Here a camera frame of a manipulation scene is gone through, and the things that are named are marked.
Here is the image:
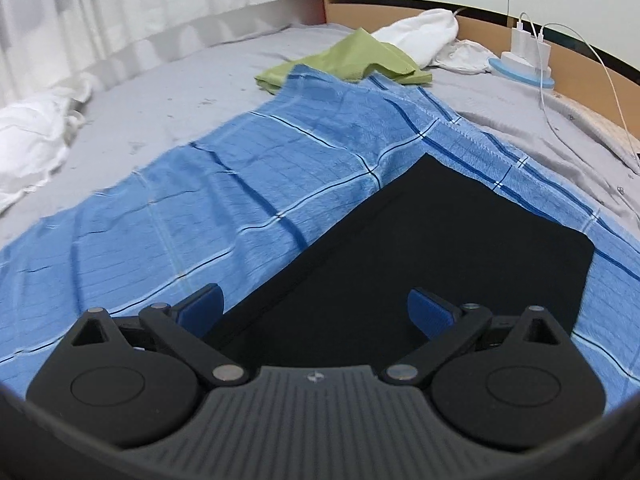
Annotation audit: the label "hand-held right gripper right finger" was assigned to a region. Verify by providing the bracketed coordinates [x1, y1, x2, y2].
[379, 287, 571, 387]

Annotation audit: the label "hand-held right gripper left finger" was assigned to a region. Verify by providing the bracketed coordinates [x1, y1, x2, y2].
[71, 283, 250, 387]

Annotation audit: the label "black pants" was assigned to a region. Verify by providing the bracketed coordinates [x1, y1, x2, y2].
[207, 153, 596, 376]

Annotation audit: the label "blue plaid blanket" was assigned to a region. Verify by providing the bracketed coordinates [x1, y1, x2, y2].
[0, 64, 640, 411]

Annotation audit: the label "grey bed sheet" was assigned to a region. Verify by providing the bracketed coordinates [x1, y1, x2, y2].
[0, 22, 640, 251]

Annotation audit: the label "white duvet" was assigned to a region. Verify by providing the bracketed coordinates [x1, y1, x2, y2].
[0, 77, 93, 213]

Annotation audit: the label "blue and white power strip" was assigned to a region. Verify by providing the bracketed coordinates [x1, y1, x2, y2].
[488, 51, 557, 89]

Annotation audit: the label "white crumpled cloth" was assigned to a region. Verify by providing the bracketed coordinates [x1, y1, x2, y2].
[432, 40, 503, 75]

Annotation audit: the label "green cloth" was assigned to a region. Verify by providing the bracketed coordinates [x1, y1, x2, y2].
[255, 28, 433, 96]

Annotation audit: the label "white towel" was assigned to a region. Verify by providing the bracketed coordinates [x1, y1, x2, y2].
[372, 8, 461, 68]

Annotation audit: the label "white sheer curtain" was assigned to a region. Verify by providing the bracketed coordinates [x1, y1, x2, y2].
[0, 0, 281, 106]

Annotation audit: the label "white charger cable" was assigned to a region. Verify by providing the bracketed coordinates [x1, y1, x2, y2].
[537, 22, 640, 171]
[518, 11, 568, 143]

